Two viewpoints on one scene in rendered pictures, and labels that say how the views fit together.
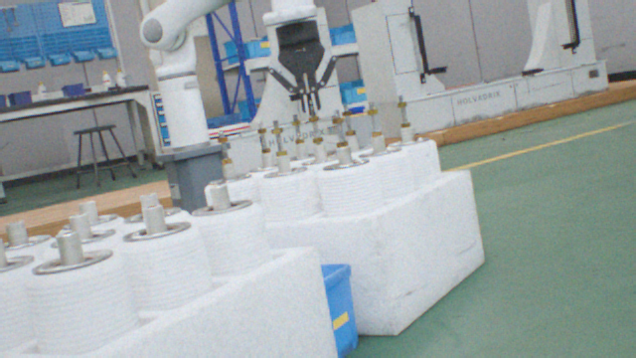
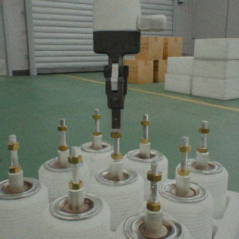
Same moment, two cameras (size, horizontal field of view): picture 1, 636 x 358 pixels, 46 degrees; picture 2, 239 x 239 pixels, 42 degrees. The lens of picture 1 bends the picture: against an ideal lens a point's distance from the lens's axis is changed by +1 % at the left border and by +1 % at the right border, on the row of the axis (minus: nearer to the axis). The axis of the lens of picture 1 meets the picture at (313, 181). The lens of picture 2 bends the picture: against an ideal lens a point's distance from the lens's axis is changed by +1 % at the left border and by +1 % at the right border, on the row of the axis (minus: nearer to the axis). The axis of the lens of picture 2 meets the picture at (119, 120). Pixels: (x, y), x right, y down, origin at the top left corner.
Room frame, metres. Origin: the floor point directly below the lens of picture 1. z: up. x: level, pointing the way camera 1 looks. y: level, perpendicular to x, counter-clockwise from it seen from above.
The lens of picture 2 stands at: (1.37, 0.48, 0.47)
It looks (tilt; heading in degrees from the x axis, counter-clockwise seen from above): 13 degrees down; 265
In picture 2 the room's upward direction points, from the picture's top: straight up
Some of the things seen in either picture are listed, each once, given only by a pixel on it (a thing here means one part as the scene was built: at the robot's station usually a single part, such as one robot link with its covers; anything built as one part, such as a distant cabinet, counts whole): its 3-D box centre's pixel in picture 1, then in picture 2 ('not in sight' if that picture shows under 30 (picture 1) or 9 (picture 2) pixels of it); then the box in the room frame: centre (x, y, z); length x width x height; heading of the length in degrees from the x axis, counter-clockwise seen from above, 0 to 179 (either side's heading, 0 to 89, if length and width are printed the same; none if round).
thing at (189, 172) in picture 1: (204, 209); not in sight; (1.81, 0.27, 0.15); 0.15 x 0.15 x 0.30; 27
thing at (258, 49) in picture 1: (254, 49); not in sight; (6.70, 0.29, 0.90); 0.50 x 0.38 x 0.21; 29
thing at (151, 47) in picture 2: not in sight; (149, 48); (0.63, -3.75, 0.45); 0.30 x 0.24 x 0.30; 119
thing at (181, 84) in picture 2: not in sight; (190, 82); (0.33, -2.82, 0.09); 0.39 x 0.39 x 0.18; 28
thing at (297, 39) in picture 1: (300, 47); (116, 57); (1.33, -0.02, 0.46); 0.08 x 0.08 x 0.09
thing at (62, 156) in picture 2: (352, 144); (63, 158); (1.43, -0.09, 0.26); 0.02 x 0.02 x 0.03
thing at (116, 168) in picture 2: (320, 154); (116, 169); (1.33, -0.02, 0.26); 0.02 x 0.02 x 0.03
